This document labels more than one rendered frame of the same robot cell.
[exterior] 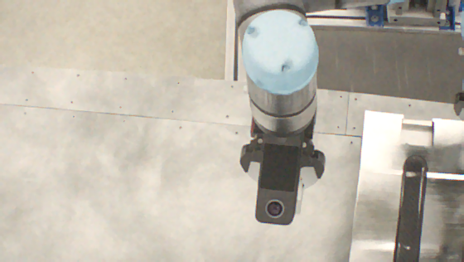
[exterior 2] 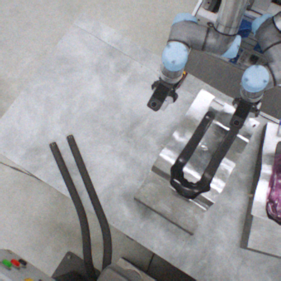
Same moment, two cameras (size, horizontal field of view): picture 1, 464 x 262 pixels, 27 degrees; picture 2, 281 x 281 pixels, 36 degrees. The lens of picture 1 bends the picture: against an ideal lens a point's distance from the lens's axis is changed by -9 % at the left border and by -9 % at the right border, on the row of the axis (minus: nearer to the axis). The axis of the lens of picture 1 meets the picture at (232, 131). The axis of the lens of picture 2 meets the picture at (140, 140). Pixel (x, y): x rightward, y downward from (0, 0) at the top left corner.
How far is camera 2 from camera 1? 0.29 m
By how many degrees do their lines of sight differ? 9
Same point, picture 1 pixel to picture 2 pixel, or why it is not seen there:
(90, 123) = (112, 51)
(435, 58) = not seen: hidden behind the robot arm
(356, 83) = (213, 79)
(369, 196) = (189, 116)
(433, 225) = (207, 138)
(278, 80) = (169, 64)
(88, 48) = (127, 23)
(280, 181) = (159, 96)
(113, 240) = (101, 93)
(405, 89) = (230, 90)
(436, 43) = not seen: hidden behind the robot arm
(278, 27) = (177, 48)
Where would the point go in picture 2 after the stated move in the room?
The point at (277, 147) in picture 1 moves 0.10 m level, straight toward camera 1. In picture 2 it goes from (163, 86) to (152, 111)
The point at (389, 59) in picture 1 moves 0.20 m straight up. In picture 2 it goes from (230, 77) to (239, 62)
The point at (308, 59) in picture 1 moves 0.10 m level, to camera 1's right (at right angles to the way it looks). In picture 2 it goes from (181, 63) to (214, 72)
